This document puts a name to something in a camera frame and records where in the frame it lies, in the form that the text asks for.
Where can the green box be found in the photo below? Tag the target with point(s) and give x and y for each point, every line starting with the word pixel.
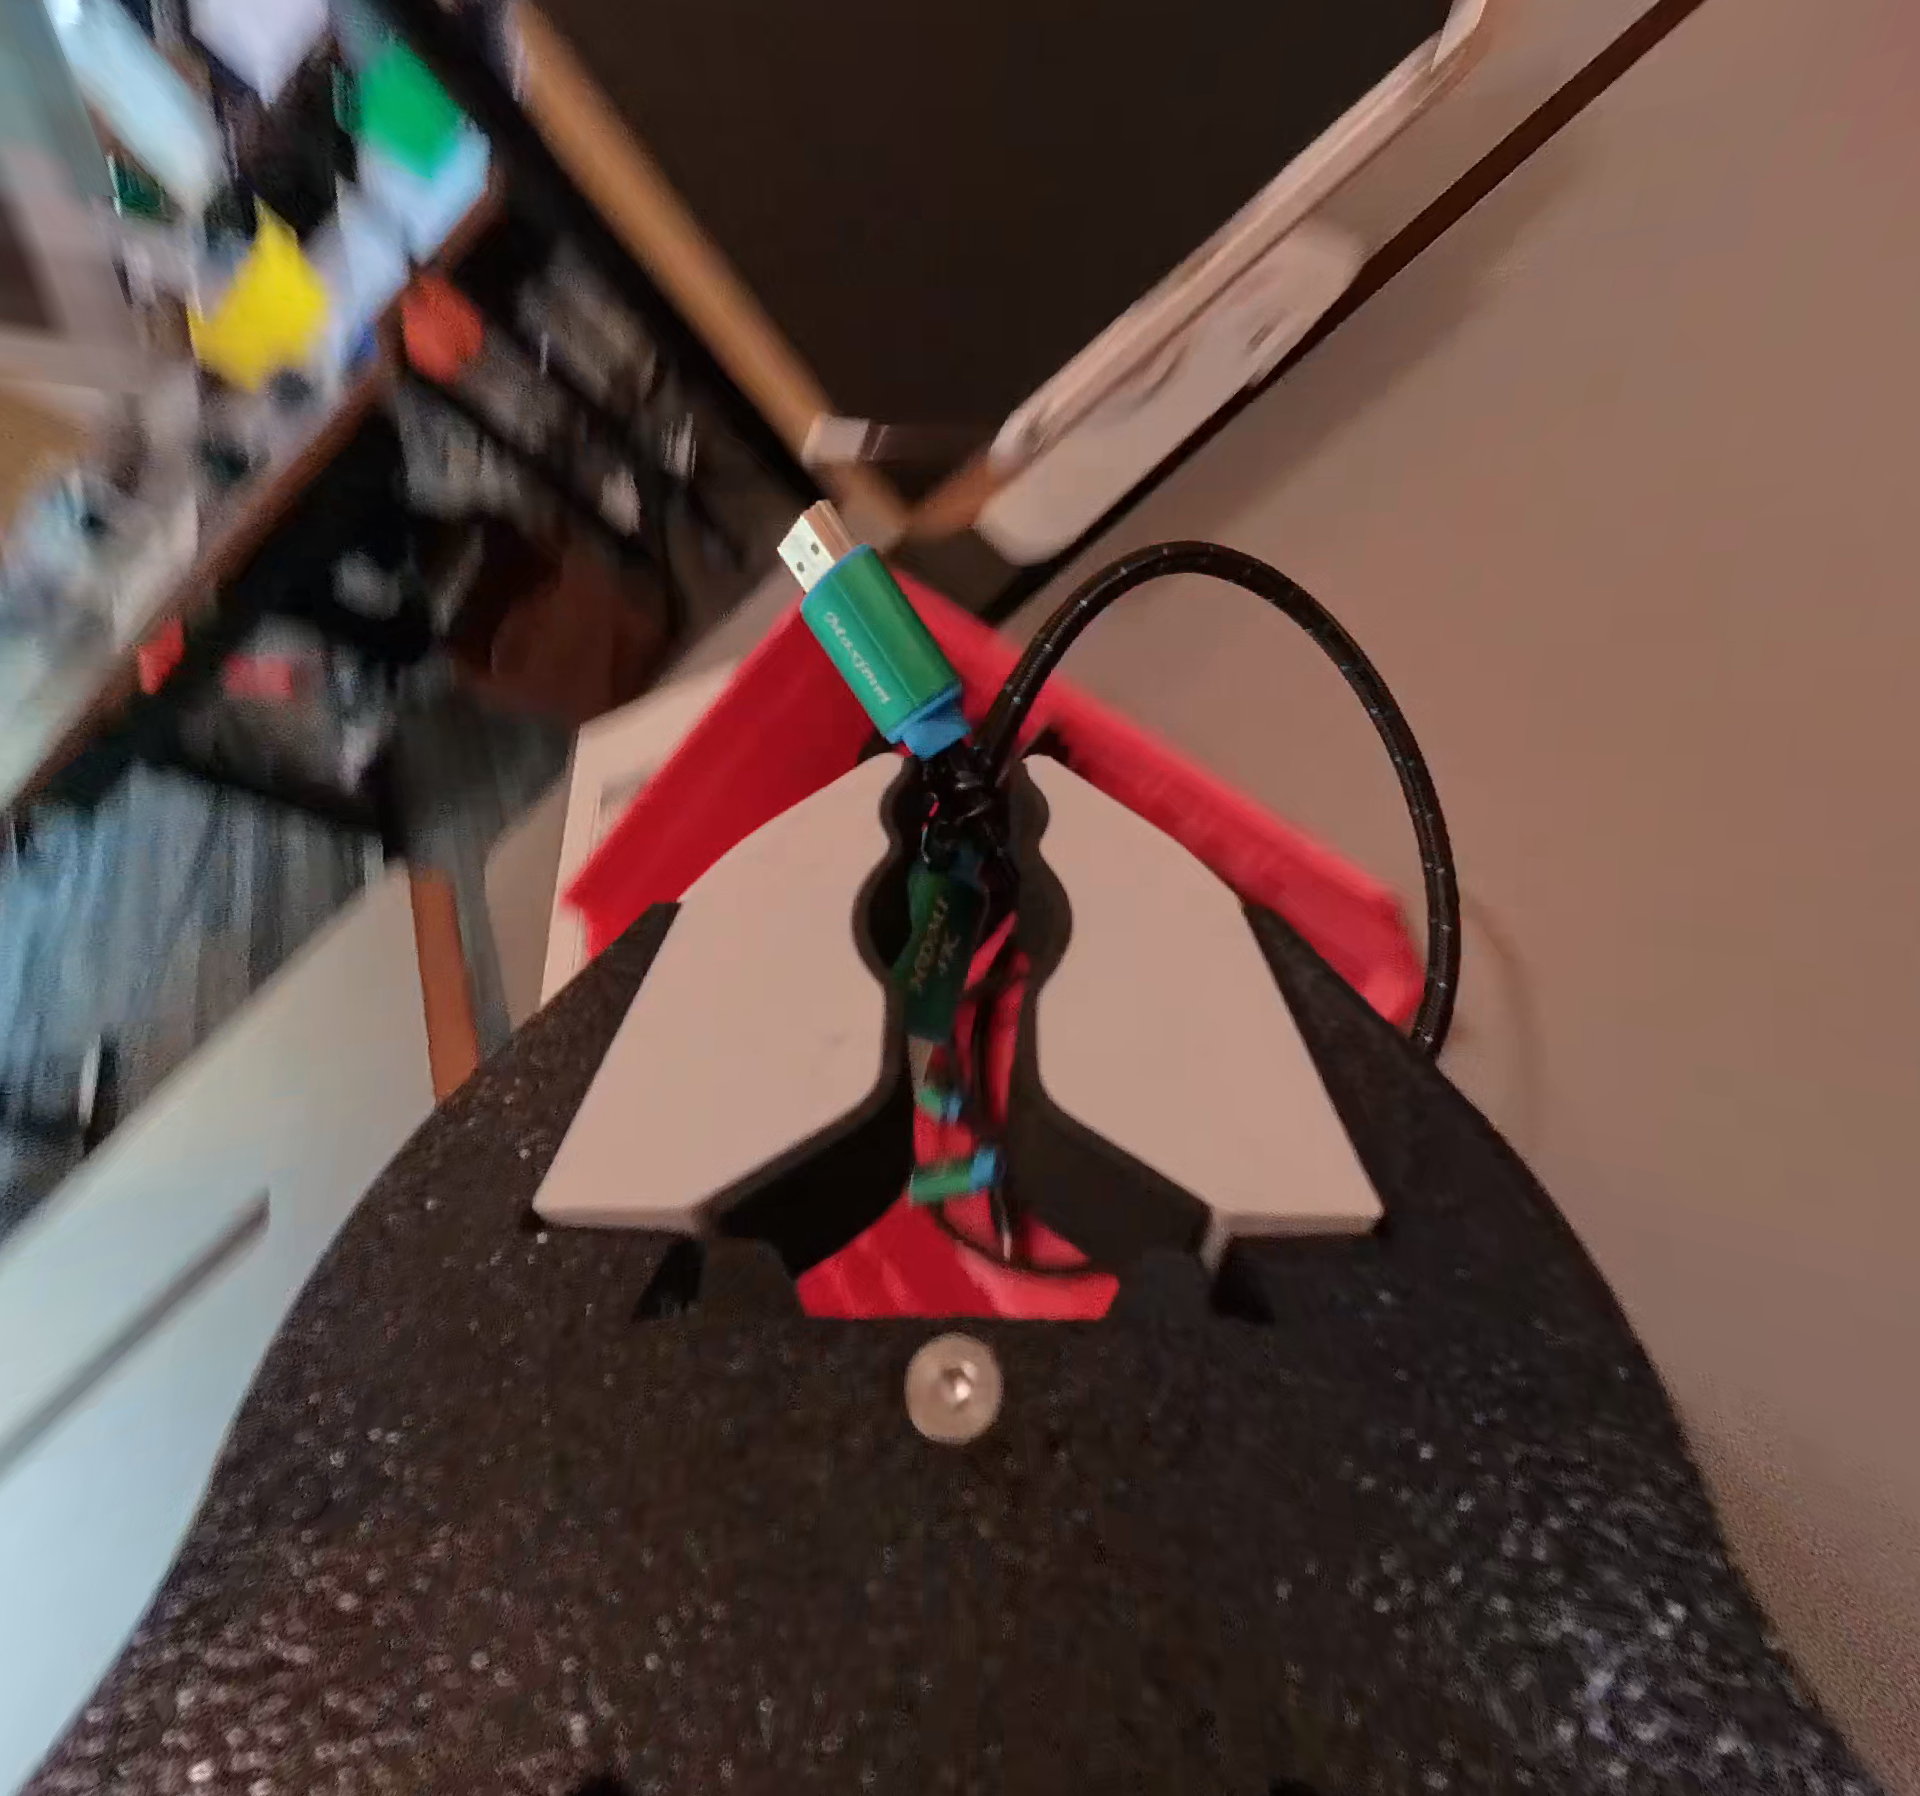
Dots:
pixel 402 108

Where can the dark green USB flash drive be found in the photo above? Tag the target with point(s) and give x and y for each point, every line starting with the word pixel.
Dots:
pixel 943 948

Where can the white drawer cabinet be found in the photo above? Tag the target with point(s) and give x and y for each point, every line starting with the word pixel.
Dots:
pixel 224 1375

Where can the green blue USB flash drive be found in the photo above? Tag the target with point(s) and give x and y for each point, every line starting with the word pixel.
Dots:
pixel 871 641

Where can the black wood-edged divider panel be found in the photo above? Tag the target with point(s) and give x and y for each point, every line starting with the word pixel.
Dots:
pixel 929 147

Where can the wooden storage shelf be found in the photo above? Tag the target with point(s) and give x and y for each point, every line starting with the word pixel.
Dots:
pixel 254 521

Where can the yellow storage bin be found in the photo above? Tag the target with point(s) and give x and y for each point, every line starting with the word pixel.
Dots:
pixel 263 313

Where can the small green blue USB adapter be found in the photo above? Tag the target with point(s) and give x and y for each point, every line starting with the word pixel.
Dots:
pixel 953 1178

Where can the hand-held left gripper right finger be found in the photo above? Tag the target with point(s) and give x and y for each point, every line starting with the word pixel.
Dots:
pixel 1184 1046

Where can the red plastic bin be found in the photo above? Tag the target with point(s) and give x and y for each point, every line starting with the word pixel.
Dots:
pixel 1198 805

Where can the small red box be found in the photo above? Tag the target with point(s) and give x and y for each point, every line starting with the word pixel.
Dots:
pixel 439 326

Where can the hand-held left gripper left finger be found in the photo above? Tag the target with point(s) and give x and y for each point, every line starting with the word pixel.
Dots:
pixel 719 1046

